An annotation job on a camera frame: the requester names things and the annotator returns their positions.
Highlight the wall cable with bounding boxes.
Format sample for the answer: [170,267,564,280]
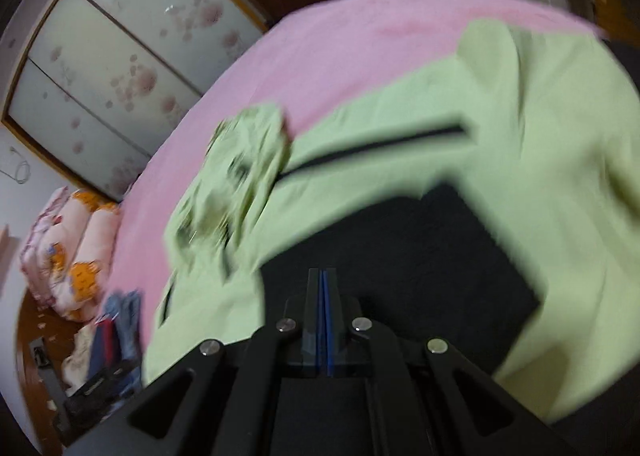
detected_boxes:
[0,146,32,184]

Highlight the folded blue jeans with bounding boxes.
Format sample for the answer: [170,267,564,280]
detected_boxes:
[102,288,146,387]

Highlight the green and black garment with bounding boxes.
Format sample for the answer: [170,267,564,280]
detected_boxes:
[142,18,640,424]

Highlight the navy garment with red stripe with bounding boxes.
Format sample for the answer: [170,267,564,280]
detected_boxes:
[87,321,121,382]

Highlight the grey and white clothes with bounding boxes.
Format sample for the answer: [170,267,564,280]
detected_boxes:
[62,323,101,397]

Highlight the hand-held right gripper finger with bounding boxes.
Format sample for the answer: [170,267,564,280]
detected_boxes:
[65,268,324,456]
[324,270,576,456]

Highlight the pink bed blanket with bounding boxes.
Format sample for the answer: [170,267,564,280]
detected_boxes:
[102,0,608,352]

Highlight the wooden headboard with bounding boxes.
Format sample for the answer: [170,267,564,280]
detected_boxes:
[15,281,71,452]

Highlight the rolled bear print quilt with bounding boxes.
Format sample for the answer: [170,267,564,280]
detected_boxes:
[20,186,123,322]

